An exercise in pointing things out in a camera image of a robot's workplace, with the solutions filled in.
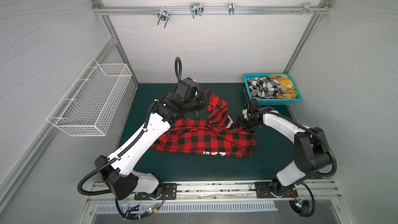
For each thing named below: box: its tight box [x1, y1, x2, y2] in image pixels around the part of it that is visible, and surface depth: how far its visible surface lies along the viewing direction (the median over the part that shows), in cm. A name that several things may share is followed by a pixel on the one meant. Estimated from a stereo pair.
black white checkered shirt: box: [247, 76, 281, 98], surface depth 107 cm
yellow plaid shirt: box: [267, 74, 298, 100], surface depth 106 cm
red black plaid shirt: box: [151, 88, 258, 157], surface depth 90 cm
